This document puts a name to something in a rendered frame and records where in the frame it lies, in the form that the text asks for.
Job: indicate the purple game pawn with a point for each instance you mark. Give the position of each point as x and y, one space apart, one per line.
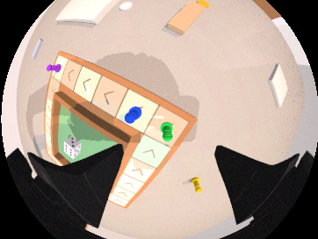
57 67

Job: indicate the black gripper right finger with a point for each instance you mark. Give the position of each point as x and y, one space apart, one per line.
248 182

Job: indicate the square board game track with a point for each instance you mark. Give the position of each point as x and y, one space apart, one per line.
136 135

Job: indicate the peach rectangular block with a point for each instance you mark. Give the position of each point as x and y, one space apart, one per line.
183 20

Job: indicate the green pawn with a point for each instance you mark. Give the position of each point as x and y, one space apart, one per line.
167 129

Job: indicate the blue pawn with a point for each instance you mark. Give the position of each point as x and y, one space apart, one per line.
132 115

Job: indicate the yellow game pawn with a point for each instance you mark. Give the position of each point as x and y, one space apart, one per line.
197 187

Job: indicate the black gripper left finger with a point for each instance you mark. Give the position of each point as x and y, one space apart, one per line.
86 184

